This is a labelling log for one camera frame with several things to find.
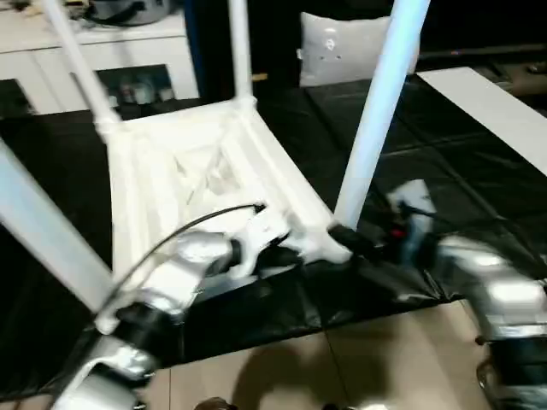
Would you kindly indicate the white plastic table leg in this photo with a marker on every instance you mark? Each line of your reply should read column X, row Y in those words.
column 79, row 60
column 240, row 51
column 376, row 119
column 42, row 230

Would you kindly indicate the white plastic table top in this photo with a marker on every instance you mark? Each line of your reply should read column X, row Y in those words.
column 141, row 171

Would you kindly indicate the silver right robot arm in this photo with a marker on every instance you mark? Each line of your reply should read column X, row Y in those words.
column 491, row 277

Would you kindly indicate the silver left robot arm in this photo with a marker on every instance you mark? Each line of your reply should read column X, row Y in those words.
column 179, row 273

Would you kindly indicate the black work mat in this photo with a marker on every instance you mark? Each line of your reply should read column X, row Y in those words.
column 448, row 141

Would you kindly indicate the grey cushion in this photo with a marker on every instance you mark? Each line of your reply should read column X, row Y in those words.
column 342, row 64

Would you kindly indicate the small yellow label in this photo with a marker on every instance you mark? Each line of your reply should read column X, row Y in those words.
column 258, row 77

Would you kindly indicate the white glass-door cabinet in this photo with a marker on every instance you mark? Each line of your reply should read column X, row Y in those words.
column 141, row 49

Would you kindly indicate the grey helmet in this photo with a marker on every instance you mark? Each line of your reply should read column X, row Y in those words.
column 128, row 13

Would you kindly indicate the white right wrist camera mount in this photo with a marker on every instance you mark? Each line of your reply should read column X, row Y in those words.
column 414, row 194

